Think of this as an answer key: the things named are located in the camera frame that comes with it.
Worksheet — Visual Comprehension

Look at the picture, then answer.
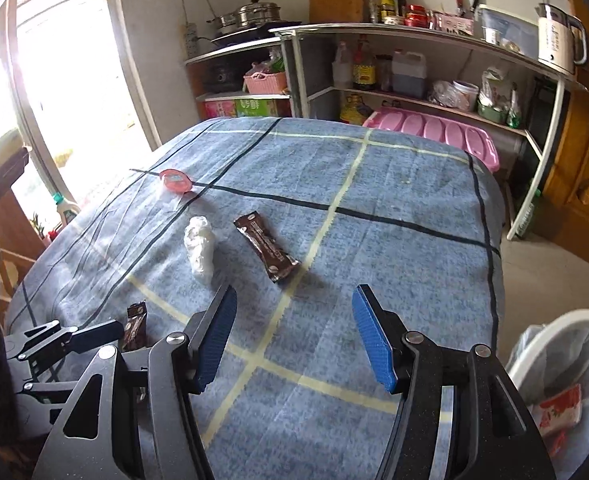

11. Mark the white trash bin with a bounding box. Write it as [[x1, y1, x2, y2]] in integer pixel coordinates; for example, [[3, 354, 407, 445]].
[[504, 308, 589, 480]]

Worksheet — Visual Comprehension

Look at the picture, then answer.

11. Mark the steel steamer pot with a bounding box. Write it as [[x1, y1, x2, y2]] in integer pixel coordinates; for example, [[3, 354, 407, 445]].
[[237, 1, 282, 26]]

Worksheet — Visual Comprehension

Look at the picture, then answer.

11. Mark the black cooking pot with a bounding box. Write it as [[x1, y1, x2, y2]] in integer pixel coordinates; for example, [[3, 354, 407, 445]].
[[203, 62, 245, 93]]

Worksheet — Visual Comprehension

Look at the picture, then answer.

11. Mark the small metal shelf rack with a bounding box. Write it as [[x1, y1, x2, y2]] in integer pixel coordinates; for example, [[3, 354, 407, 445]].
[[184, 35, 300, 121]]

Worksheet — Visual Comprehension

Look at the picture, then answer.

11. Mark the knotted clear plastic bag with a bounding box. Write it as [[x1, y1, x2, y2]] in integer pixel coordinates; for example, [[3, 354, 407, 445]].
[[427, 80, 457, 106]]

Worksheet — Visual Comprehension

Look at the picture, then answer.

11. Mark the silver food bag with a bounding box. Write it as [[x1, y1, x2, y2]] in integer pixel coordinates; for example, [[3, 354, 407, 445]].
[[477, 67, 515, 123]]

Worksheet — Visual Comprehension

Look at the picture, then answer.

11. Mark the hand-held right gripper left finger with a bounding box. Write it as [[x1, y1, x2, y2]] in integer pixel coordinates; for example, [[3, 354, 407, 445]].
[[32, 284, 238, 480]]

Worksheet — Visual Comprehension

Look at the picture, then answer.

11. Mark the blue plastic jerrycan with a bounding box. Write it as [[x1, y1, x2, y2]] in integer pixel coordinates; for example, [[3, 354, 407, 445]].
[[391, 50, 428, 99]]

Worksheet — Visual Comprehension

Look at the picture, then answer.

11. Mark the red and white packet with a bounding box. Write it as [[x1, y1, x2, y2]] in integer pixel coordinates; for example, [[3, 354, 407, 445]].
[[531, 383, 583, 456]]

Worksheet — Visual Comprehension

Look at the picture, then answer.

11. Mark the long metal shelf rack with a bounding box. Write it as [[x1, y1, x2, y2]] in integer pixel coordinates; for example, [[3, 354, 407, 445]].
[[269, 22, 589, 241]]

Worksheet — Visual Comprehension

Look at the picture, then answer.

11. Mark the small brown snack wrapper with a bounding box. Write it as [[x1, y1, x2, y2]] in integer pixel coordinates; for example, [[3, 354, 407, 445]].
[[121, 301, 148, 352]]

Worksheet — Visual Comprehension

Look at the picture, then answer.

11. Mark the white plastic jar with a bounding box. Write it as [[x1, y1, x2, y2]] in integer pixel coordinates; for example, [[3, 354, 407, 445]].
[[451, 80, 479, 111]]

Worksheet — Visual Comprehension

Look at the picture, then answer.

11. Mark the green glass bottle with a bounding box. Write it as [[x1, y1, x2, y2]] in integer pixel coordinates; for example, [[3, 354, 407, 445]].
[[514, 190, 542, 241]]

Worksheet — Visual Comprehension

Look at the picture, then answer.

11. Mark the dark glass jar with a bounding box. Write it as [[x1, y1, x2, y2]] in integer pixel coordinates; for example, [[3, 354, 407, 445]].
[[377, 55, 394, 92]]

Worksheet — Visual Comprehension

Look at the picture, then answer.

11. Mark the white electric kettle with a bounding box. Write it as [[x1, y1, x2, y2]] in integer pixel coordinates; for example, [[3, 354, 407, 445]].
[[537, 2, 589, 75]]

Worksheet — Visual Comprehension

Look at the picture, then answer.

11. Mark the white detergent bottle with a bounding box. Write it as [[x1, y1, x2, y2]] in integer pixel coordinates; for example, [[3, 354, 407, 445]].
[[52, 192, 81, 231]]

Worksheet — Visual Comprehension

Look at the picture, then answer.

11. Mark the small green bottle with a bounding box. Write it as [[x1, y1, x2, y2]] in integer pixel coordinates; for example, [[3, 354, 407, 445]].
[[507, 90, 522, 128]]

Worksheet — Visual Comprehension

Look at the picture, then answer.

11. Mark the yellow cooking oil bottle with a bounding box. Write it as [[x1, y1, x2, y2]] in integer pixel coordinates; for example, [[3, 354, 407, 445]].
[[339, 92, 375, 126]]

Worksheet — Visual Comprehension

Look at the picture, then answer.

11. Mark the long brown snack wrapper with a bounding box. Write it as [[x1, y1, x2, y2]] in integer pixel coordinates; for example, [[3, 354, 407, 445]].
[[233, 211, 301, 284]]

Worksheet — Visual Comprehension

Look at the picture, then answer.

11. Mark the black induction cooker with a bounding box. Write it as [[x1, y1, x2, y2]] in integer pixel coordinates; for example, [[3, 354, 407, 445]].
[[210, 20, 302, 43]]

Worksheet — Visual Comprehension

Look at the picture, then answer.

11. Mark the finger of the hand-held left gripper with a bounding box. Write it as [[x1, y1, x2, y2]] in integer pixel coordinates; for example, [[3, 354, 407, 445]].
[[18, 379, 84, 401], [4, 320, 125, 361]]

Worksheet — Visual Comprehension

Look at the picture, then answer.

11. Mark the red plastic cup lid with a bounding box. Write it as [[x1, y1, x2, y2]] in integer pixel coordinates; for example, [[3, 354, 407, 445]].
[[158, 169, 195, 195]]

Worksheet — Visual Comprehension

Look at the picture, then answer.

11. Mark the clear oil bottle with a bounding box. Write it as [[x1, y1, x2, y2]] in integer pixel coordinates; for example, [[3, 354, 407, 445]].
[[331, 41, 353, 90]]

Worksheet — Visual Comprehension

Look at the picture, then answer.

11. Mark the clear plastic storage container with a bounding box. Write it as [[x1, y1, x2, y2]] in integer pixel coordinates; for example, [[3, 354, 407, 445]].
[[474, 4, 542, 58]]

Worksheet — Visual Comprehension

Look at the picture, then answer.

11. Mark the steel pan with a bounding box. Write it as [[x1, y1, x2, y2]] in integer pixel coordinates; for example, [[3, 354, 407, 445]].
[[207, 10, 242, 31]]

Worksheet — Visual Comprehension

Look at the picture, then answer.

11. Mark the colourful printed cardboard box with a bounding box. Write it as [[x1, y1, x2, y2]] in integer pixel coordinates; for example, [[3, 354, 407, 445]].
[[203, 97, 281, 120]]

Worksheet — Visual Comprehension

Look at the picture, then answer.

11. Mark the yellow label soy sauce bottle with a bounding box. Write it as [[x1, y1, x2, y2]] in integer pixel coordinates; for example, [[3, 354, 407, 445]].
[[351, 35, 379, 92]]

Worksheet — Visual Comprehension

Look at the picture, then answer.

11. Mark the white power strip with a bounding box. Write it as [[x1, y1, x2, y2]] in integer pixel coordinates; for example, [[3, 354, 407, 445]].
[[183, 22, 199, 60]]

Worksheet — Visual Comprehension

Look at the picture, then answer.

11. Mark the crumpled white tissue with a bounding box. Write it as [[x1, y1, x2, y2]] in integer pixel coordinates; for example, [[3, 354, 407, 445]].
[[183, 215, 216, 281]]

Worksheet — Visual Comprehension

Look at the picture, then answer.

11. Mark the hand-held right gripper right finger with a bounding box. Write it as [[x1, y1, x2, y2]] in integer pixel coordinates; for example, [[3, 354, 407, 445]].
[[351, 284, 557, 480]]

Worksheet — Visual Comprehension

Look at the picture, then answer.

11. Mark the pink utensil box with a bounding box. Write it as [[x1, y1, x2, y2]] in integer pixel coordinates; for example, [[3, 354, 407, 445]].
[[430, 0, 482, 36]]

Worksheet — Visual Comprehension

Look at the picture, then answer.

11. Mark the window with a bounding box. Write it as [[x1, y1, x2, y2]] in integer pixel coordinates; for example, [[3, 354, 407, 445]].
[[0, 0, 165, 241]]

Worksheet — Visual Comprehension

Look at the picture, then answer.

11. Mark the red tin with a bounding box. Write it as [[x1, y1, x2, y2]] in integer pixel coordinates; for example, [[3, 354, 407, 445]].
[[404, 5, 429, 28]]

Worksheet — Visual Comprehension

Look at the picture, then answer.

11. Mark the pink storage box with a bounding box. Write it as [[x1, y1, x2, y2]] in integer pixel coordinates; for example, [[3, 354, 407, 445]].
[[361, 106, 501, 173]]

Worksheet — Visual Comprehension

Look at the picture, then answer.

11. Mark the pink plastic basket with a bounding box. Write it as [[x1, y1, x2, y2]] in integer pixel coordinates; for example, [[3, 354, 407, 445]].
[[243, 71, 288, 95]]

